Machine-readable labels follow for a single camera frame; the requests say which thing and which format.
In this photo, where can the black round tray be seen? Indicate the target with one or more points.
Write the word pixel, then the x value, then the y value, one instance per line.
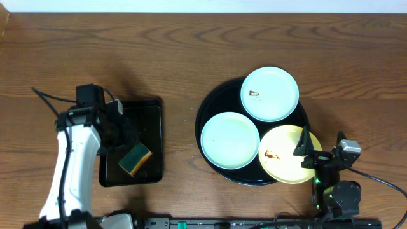
pixel 226 98

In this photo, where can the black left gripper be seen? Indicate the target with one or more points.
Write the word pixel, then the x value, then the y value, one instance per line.
pixel 128 131

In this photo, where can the yellow plate with stain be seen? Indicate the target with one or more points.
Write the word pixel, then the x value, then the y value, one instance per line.
pixel 276 155

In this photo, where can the green and yellow sponge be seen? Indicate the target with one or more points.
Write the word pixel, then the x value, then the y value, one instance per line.
pixel 135 158

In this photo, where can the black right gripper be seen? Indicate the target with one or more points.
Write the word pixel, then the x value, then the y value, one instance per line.
pixel 321 158

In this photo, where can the black rectangular tray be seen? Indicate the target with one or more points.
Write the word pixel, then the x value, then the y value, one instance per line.
pixel 148 117

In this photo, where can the light green plate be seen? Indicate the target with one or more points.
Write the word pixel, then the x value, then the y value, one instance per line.
pixel 230 140

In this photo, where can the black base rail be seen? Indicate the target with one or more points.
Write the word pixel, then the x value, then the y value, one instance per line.
pixel 279 223

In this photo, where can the green plate with stain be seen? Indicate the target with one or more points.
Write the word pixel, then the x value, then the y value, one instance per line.
pixel 269 94

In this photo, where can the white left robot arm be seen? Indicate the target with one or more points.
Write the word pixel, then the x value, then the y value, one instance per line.
pixel 83 132

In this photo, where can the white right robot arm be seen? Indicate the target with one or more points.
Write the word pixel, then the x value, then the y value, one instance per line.
pixel 334 198

